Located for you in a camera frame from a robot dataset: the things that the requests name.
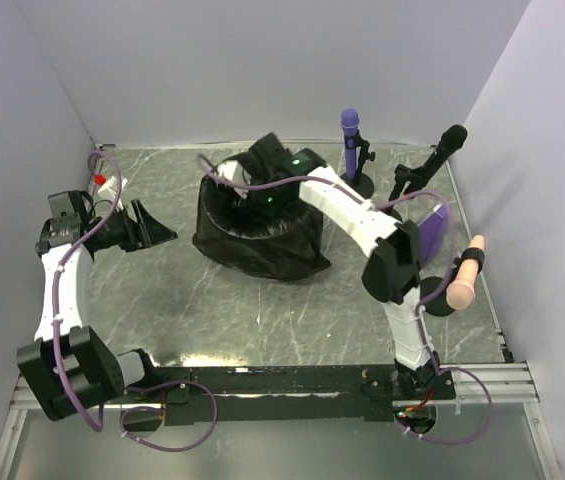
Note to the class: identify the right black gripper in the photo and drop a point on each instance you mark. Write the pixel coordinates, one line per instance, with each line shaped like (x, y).
(268, 214)

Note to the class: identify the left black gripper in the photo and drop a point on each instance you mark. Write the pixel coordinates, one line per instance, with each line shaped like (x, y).
(154, 231)

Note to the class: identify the black trash bag roll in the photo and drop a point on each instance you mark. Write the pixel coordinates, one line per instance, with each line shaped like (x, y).
(287, 248)

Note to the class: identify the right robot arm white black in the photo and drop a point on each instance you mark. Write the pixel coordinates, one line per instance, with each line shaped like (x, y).
(392, 247)

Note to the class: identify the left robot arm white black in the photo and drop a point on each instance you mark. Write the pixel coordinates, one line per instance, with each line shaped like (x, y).
(67, 366)

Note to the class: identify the purple microphone on stand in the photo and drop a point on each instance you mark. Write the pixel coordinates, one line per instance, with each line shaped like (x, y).
(356, 154)

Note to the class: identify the black microphone on stand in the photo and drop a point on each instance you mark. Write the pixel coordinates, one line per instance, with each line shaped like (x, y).
(408, 180)

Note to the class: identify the purple box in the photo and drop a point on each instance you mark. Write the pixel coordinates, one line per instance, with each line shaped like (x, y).
(432, 230)

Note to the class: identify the beige microphone on stand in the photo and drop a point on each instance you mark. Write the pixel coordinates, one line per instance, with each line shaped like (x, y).
(459, 291)

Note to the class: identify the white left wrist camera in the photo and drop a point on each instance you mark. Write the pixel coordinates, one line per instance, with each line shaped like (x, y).
(108, 188)

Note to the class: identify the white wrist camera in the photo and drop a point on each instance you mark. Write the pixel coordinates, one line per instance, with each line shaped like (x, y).
(108, 188)
(230, 170)

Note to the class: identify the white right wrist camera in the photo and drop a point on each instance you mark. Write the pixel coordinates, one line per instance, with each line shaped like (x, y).
(230, 170)

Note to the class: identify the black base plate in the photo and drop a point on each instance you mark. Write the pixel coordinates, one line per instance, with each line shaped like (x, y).
(274, 393)

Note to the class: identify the aluminium rail frame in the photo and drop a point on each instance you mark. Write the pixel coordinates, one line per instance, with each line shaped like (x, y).
(493, 429)

